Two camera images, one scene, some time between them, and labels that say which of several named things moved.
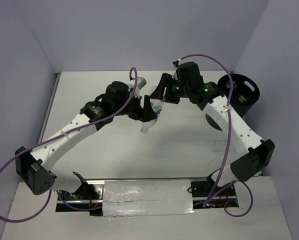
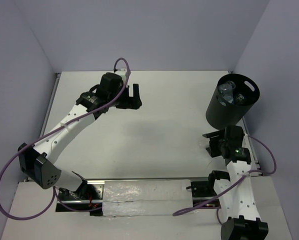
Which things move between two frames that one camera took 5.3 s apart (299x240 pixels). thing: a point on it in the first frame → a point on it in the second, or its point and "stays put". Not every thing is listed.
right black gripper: (158, 93) → (212, 150)
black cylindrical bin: (245, 92) stays put
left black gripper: (144, 115) → (132, 103)
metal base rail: (206, 193) stays put
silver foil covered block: (136, 197) stays put
